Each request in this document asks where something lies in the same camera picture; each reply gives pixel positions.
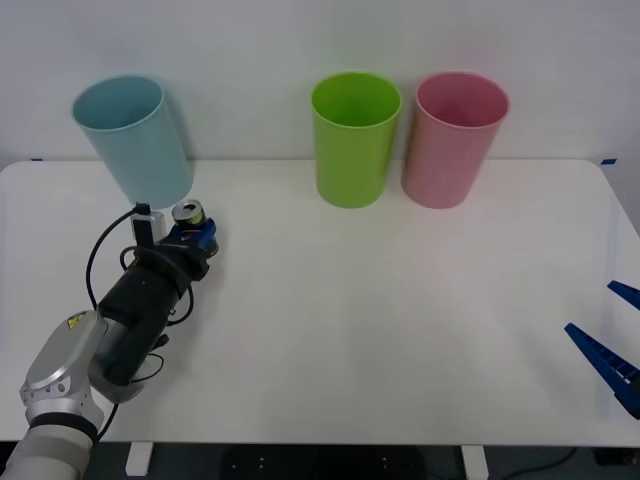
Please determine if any green plastic bin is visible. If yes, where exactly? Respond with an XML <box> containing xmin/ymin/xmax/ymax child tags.
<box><xmin>310</xmin><ymin>71</ymin><xmax>403</xmax><ymax>210</ymax></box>

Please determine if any pale blue plastic bin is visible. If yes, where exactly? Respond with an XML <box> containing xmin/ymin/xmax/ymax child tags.
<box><xmin>72</xmin><ymin>74</ymin><xmax>195</xmax><ymax>212</ymax></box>

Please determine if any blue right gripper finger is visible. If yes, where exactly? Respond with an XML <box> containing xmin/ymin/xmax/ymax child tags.
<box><xmin>564</xmin><ymin>322</ymin><xmax>640</xmax><ymax>421</ymax></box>
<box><xmin>607</xmin><ymin>280</ymin><xmax>640</xmax><ymax>311</ymax></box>

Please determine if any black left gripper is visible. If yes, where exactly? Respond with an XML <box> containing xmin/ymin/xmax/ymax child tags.
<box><xmin>130</xmin><ymin>218</ymin><xmax>218</xmax><ymax>290</ymax></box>

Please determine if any white table leg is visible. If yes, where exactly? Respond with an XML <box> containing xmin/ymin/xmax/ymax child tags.
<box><xmin>460</xmin><ymin>444</ymin><xmax>489</xmax><ymax>479</ymax></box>
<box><xmin>124</xmin><ymin>442</ymin><xmax>153</xmax><ymax>477</ymax></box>

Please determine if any black drink can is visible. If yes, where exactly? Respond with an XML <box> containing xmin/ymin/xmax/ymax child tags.
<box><xmin>171</xmin><ymin>199</ymin><xmax>222</xmax><ymax>261</ymax></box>

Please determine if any pink plastic bin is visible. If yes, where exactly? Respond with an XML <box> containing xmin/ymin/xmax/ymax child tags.
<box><xmin>400</xmin><ymin>71</ymin><xmax>511</xmax><ymax>211</ymax></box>

